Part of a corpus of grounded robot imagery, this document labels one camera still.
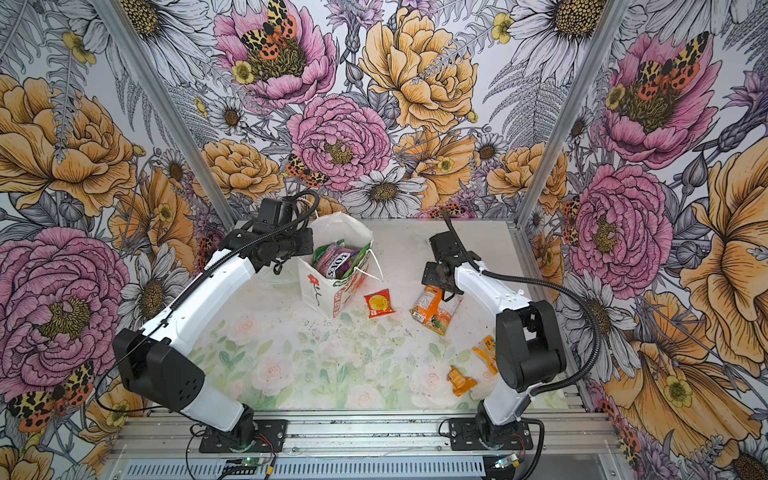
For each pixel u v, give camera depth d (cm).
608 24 73
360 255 85
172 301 93
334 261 83
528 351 47
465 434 74
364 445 73
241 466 72
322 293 83
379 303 97
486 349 87
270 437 74
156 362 41
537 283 50
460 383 81
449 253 72
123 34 74
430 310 94
